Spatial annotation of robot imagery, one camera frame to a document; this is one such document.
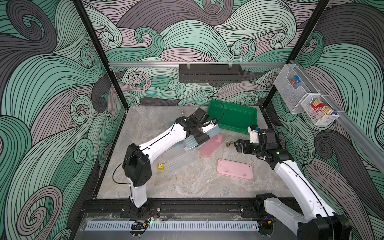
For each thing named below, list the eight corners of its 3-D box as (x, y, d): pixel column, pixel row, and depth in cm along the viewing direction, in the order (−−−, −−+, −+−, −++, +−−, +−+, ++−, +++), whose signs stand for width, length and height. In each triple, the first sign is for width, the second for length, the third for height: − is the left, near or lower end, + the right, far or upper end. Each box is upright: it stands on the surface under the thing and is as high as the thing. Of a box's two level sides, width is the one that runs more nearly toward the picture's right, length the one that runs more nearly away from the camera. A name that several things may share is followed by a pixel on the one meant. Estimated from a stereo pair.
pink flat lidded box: (216, 173, 88) (217, 170, 85) (217, 160, 93) (218, 158, 90) (251, 179, 85) (253, 177, 83) (250, 166, 90) (252, 164, 88)
